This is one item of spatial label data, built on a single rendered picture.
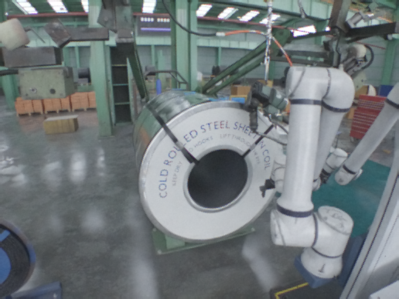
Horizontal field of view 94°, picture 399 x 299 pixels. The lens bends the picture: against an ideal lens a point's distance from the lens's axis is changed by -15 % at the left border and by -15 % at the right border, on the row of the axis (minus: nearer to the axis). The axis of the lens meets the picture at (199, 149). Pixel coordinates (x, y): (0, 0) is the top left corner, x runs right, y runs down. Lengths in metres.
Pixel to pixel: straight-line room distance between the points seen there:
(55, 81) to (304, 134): 1.02
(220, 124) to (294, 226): 0.86
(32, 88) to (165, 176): 0.94
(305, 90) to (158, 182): 1.09
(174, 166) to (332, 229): 1.01
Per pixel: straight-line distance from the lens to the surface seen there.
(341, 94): 0.93
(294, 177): 0.90
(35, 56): 1.11
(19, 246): 1.52
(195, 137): 1.47
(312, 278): 1.15
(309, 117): 0.87
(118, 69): 7.73
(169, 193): 1.58
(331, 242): 1.03
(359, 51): 2.11
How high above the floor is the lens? 1.53
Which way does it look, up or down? 19 degrees down
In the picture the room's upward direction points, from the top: straight up
